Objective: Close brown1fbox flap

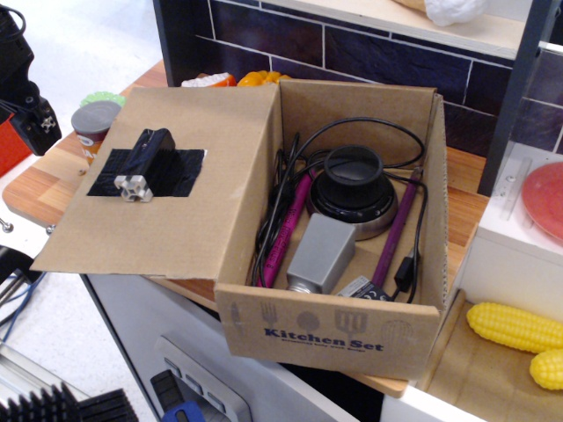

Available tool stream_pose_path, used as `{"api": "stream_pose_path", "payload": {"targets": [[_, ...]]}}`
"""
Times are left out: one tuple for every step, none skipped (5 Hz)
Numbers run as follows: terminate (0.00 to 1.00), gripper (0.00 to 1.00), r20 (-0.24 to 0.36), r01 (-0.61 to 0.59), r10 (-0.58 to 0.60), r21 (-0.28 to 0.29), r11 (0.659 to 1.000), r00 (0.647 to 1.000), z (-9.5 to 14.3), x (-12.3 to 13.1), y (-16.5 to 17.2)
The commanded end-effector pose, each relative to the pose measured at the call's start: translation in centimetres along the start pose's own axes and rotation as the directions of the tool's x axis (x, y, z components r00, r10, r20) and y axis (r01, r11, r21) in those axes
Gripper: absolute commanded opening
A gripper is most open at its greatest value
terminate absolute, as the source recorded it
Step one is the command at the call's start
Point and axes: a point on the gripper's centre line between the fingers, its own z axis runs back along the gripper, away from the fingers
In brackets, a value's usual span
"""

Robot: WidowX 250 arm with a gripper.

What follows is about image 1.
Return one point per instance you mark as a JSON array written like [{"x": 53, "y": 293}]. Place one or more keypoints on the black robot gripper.
[{"x": 24, "y": 112}]

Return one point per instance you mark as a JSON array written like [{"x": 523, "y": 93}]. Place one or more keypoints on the grey lid toy can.
[{"x": 91, "y": 122}]

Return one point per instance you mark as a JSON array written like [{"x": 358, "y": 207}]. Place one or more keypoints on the green toy lettuce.
[{"x": 103, "y": 96}]

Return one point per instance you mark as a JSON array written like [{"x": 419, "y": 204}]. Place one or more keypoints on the brown cardboard kitchen set box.
[{"x": 149, "y": 254}]

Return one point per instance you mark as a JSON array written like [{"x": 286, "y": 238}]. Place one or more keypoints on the white and orange toy food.
[{"x": 224, "y": 79}]

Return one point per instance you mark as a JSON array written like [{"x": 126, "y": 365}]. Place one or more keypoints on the orange toy pepper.
[{"x": 262, "y": 77}]

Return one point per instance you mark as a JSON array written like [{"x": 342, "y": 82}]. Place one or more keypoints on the left purple marker pen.
[{"x": 270, "y": 265}]

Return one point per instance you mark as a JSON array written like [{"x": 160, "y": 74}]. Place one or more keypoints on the purple marker pen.
[
  {"x": 270, "y": 265},
  {"x": 396, "y": 229}
]

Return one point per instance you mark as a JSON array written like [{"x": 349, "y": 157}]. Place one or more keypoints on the black finned heat sink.
[{"x": 59, "y": 404}]

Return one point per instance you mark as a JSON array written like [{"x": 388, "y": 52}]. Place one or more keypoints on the grey metal shaker bottle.
[{"x": 322, "y": 256}]

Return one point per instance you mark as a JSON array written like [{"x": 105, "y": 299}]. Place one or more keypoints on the black 3D mouse puck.
[{"x": 351, "y": 187}]

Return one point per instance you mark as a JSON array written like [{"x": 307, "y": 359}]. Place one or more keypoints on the black power adapter with label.
[{"x": 363, "y": 288}]

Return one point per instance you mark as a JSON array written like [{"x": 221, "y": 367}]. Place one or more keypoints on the right purple marker pen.
[{"x": 396, "y": 229}]

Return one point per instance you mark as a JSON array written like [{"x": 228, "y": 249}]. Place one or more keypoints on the white toy cauliflower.
[{"x": 449, "y": 12}]

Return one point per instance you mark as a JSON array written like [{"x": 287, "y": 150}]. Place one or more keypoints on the wooden upper shelf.
[{"x": 498, "y": 32}]

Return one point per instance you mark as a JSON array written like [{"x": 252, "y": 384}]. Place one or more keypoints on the clear plastic dish rack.
[{"x": 507, "y": 199}]

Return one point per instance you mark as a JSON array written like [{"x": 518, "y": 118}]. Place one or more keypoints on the pink plastic plate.
[{"x": 542, "y": 198}]

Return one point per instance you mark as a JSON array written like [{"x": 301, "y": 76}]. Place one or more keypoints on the upper yellow toy corn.
[{"x": 516, "y": 328}]

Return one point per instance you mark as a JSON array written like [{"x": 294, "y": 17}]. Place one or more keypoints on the yellow toy corn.
[
  {"x": 516, "y": 328},
  {"x": 546, "y": 369}
]

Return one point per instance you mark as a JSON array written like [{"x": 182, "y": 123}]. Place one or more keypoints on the lower yellow toy corn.
[{"x": 546, "y": 369}]

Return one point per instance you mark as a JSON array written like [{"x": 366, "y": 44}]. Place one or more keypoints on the aluminium handle with black tape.
[{"x": 154, "y": 167}]

